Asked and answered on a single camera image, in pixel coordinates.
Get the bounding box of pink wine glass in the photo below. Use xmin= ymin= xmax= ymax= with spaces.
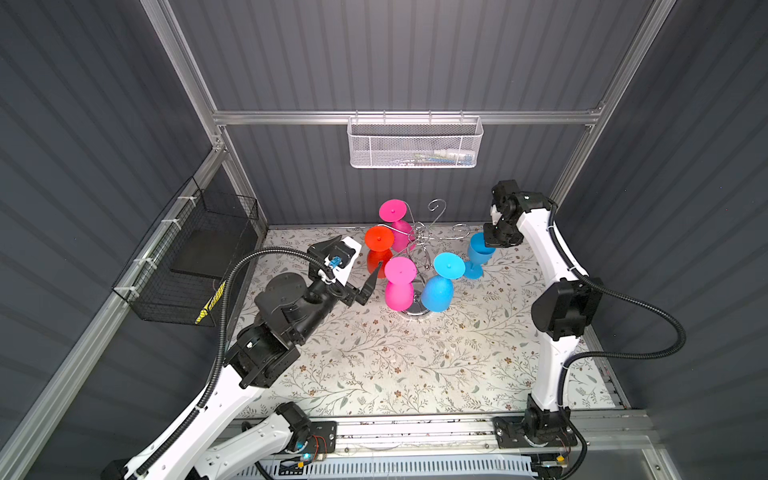
xmin=385 ymin=257 xmax=417 ymax=312
xmin=379 ymin=199 xmax=413 ymax=253

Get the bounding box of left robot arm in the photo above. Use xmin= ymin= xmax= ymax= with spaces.
xmin=100 ymin=236 xmax=377 ymax=479

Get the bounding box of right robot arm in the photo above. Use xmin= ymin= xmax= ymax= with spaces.
xmin=483 ymin=180 xmax=687 ymax=447

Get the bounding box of red wine glass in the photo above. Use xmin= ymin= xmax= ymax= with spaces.
xmin=364 ymin=226 xmax=394 ymax=278

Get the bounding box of blue wine glass near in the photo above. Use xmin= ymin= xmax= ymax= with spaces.
xmin=421 ymin=252 xmax=466 ymax=313

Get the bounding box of chrome wine glass rack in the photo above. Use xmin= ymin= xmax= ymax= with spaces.
xmin=394 ymin=198 xmax=470 ymax=319

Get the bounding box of yellow black item in basket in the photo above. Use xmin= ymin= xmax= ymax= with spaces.
xmin=195 ymin=281 xmax=227 ymax=325

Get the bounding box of black pad in basket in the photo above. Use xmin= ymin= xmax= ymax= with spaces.
xmin=170 ymin=230 xmax=239 ymax=279

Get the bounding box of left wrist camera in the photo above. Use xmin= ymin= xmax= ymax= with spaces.
xmin=307 ymin=235 xmax=362 ymax=286

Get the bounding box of white wire mesh basket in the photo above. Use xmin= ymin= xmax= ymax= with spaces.
xmin=346 ymin=114 xmax=484 ymax=169

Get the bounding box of black wire basket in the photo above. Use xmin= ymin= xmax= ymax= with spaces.
xmin=113 ymin=179 xmax=260 ymax=327

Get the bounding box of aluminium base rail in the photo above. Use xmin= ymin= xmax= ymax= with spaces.
xmin=161 ymin=410 xmax=661 ymax=480

